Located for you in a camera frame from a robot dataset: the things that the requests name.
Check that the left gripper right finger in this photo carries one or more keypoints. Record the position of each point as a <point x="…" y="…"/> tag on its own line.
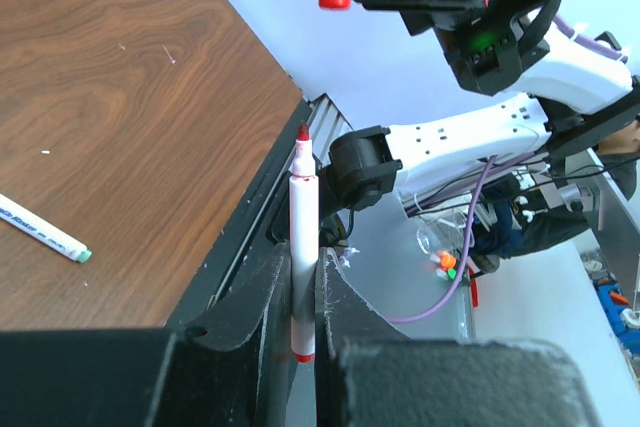
<point x="368" y="373"/>

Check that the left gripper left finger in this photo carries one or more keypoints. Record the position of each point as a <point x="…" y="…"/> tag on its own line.
<point x="230" y="366"/>

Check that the white pen red tip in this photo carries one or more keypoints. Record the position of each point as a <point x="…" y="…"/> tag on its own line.
<point x="304" y="245"/>

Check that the white pen green tip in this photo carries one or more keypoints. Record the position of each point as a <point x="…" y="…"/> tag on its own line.
<point x="43" y="231"/>

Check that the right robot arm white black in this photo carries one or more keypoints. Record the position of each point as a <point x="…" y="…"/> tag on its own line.
<point x="553" y="93"/>

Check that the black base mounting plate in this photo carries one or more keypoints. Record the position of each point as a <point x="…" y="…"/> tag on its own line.
<point x="257" y="220"/>

